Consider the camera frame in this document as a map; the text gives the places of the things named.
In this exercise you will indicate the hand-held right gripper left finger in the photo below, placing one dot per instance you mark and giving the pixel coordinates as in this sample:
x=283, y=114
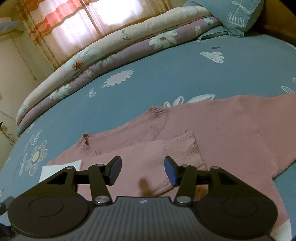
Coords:
x=115, y=170

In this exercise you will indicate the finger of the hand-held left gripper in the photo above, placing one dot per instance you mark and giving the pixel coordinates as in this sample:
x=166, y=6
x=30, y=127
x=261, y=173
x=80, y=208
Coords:
x=7, y=204

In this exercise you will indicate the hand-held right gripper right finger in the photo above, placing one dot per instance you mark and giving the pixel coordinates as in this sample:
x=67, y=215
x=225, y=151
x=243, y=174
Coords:
x=170, y=171

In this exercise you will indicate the pink and white sweater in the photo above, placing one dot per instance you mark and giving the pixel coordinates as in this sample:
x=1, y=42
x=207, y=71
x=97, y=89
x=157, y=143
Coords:
x=231, y=129

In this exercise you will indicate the folded floral quilt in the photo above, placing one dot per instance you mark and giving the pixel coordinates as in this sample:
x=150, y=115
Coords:
x=104, y=53

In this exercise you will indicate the pink striped curtain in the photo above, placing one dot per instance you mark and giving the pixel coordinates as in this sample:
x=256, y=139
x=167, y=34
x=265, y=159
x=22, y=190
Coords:
x=69, y=25

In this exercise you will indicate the blue printed pillow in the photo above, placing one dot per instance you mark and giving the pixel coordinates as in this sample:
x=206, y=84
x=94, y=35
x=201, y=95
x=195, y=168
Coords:
x=222, y=14

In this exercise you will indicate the wooden headboard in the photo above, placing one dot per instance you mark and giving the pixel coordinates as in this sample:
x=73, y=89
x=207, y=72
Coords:
x=277, y=23

